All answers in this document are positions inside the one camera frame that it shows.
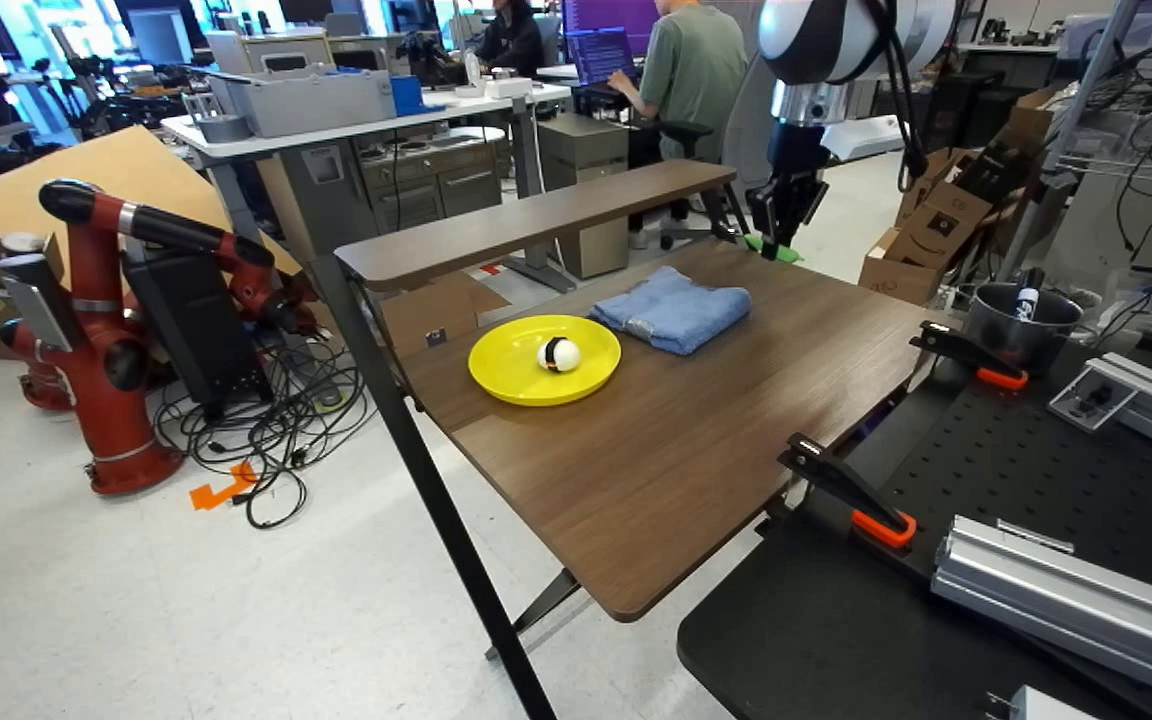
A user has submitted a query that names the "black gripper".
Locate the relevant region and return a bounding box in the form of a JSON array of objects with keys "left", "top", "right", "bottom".
[{"left": 749, "top": 123, "right": 830, "bottom": 258}]

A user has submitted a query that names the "grey office chair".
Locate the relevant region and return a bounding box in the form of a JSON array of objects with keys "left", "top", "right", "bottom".
[{"left": 655, "top": 71, "right": 780, "bottom": 255}]

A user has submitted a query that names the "blue folded towel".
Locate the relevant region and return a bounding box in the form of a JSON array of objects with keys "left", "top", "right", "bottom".
[{"left": 588, "top": 263, "right": 755, "bottom": 360}]

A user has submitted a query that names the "open cardboard box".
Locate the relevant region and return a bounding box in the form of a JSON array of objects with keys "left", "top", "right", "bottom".
[{"left": 856, "top": 181, "right": 995, "bottom": 308}]

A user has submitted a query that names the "person in green shirt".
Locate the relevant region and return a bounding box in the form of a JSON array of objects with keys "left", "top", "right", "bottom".
[{"left": 604, "top": 0, "right": 751, "bottom": 171}]

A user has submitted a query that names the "black orange bar clamp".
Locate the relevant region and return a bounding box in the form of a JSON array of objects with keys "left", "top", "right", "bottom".
[
  {"left": 910, "top": 317, "right": 1033, "bottom": 395},
  {"left": 776, "top": 431, "right": 923, "bottom": 555}
]

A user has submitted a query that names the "steel pot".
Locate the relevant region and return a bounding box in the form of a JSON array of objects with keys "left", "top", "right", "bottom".
[{"left": 954, "top": 275, "right": 1097, "bottom": 377}]

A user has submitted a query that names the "brown wooden raised shelf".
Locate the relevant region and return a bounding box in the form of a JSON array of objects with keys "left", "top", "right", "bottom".
[{"left": 331, "top": 155, "right": 740, "bottom": 286}]

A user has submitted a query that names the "white black ball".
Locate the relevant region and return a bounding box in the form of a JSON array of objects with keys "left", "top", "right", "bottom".
[{"left": 537, "top": 330, "right": 582, "bottom": 377}]

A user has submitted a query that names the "yellow plate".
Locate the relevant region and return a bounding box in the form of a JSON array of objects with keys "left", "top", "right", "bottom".
[{"left": 463, "top": 311, "right": 627, "bottom": 412}]

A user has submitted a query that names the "person in dark clothes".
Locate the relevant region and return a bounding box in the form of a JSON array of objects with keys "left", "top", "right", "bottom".
[{"left": 472, "top": 0, "right": 549, "bottom": 75}]

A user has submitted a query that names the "black perforated breadboard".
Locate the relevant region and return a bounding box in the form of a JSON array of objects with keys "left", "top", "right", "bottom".
[{"left": 670, "top": 336, "right": 1152, "bottom": 720}]

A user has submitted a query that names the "grey office desk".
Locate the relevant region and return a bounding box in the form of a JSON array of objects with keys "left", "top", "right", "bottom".
[{"left": 155, "top": 78, "right": 576, "bottom": 273}]

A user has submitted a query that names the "long aluminium extrusion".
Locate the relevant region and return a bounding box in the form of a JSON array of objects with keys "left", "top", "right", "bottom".
[{"left": 926, "top": 510, "right": 1152, "bottom": 711}]

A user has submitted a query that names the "black computer case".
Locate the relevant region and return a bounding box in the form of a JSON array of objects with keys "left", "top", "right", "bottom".
[{"left": 125, "top": 249, "right": 263, "bottom": 421}]

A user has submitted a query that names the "orange floor tape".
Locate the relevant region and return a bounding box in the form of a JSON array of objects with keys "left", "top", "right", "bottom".
[{"left": 185, "top": 460, "right": 263, "bottom": 515}]

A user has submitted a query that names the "large cardboard sheet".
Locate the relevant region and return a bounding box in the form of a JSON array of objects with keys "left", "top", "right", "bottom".
[{"left": 0, "top": 123, "right": 304, "bottom": 282}]

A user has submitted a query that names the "red Sawyer robot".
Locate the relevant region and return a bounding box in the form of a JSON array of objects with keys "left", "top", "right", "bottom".
[{"left": 0, "top": 176, "right": 320, "bottom": 500}]

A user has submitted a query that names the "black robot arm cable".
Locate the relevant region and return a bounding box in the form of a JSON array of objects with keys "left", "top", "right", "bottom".
[{"left": 865, "top": 0, "right": 934, "bottom": 193}]

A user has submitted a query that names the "beige pedestal cabinet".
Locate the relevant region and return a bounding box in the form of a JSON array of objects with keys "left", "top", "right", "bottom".
[{"left": 537, "top": 116, "right": 634, "bottom": 279}]

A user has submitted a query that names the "black table frame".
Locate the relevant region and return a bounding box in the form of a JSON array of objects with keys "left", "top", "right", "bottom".
[{"left": 293, "top": 176, "right": 767, "bottom": 720}]

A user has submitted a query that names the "black floor cable tangle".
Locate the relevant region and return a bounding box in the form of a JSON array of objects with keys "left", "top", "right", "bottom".
[{"left": 146, "top": 323, "right": 381, "bottom": 532}]

